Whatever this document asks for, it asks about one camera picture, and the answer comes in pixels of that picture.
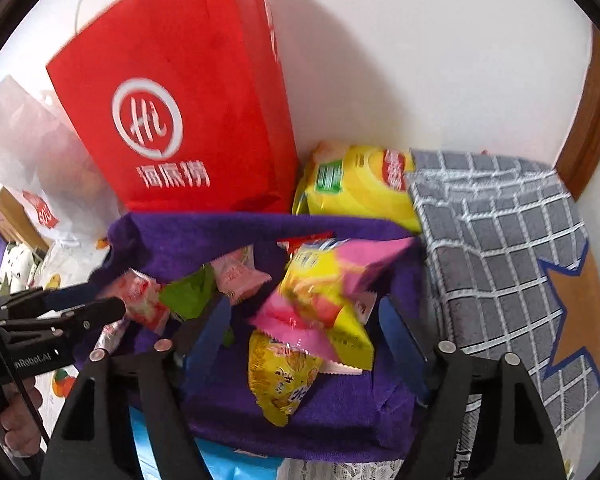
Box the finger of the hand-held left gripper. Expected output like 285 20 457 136
0 296 127 343
0 280 108 313

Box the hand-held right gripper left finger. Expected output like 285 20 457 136
40 296 233 480

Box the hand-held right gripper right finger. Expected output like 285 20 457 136
380 300 566 480

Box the long red white candy packet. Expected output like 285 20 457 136
92 317 131 361

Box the red white snack packet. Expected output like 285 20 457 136
99 269 172 332

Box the purple towel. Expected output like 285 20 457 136
75 212 431 463

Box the pink yellow snack packet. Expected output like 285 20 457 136
249 237 416 373

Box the gold red snack packet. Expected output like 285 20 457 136
277 231 337 257

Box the person's left hand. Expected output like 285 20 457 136
0 382 46 456

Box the green triangular snack packet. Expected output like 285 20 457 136
159 264 236 348

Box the white spotted pillow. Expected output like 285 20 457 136
0 242 41 301

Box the small pale pink snack packet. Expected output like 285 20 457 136
214 247 273 306

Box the cardboard box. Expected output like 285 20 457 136
0 186 51 252

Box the grey checked cloth with star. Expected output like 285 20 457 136
404 149 600 480

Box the white plastic shopping bag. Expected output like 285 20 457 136
0 75 126 251

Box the yellow chips bag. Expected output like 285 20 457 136
292 140 423 233

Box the red paper bag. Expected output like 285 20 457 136
45 0 301 213

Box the brown wooden door frame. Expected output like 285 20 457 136
555 25 600 201

